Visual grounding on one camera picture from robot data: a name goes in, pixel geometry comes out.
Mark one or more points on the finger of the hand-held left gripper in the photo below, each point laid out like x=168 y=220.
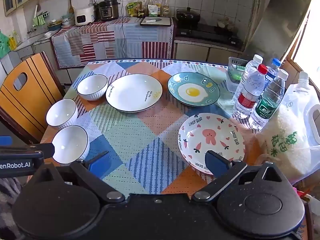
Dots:
x=47 y=150

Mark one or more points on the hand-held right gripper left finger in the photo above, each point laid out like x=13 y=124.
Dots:
x=100 y=160

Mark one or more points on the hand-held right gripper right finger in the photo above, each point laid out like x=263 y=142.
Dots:
x=215 y=162

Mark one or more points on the white ribbed bowl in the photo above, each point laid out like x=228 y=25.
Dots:
x=91 y=86
x=61 y=112
x=71 y=145

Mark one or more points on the pink bunny print plate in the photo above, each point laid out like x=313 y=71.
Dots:
x=211 y=135

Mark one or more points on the patchwork tablecloth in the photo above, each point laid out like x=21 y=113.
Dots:
x=140 y=130

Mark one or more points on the red cap water bottle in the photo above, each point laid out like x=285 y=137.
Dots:
x=248 y=97

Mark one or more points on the white plate with sun print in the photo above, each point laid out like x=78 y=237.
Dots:
x=133 y=95

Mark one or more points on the teal fried egg plate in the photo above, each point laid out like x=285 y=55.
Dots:
x=193 y=90

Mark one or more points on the green label water bottle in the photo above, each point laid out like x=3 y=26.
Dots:
x=267 y=105

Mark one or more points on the clear bag of rice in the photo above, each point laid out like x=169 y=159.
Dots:
x=290 y=135

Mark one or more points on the grey plastic basket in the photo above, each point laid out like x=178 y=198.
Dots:
x=236 y=72

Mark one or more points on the white cap water bottle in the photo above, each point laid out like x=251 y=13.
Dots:
x=251 y=67

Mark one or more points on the blue cap water bottle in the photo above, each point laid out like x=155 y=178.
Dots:
x=273 y=68

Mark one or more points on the lower kitchen cabinet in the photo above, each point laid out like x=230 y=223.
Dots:
x=200 y=51

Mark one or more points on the green plastic bag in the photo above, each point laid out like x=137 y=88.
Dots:
x=3 y=45

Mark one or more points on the striped patchwork counter cloth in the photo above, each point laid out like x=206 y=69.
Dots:
x=105 y=42

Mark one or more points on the black gas stove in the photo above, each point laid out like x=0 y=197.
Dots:
x=212 y=33

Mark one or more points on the green cloth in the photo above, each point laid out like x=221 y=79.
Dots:
x=39 y=20

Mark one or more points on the stack of dishes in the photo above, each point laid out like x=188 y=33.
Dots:
x=67 y=21

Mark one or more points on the white rice cooker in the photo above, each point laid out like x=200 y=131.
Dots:
x=84 y=17

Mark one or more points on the small cooking pot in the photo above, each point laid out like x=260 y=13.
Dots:
x=225 y=23

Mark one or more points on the wooden spatula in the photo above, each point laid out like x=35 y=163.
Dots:
x=71 y=5

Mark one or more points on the black wok with lid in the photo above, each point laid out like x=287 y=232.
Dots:
x=188 y=16

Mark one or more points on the kitchen knife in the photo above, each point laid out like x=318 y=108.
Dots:
x=153 y=20

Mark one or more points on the black cutting board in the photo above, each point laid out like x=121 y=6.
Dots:
x=160 y=22

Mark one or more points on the black pressure cooker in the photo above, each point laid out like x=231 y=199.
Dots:
x=108 y=10

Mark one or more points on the green seasoning packet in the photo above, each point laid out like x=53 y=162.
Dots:
x=131 y=8

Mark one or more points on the dark label oil bottle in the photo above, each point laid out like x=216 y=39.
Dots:
x=141 y=8

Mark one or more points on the yellow oil bottle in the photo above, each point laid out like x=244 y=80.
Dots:
x=166 y=8

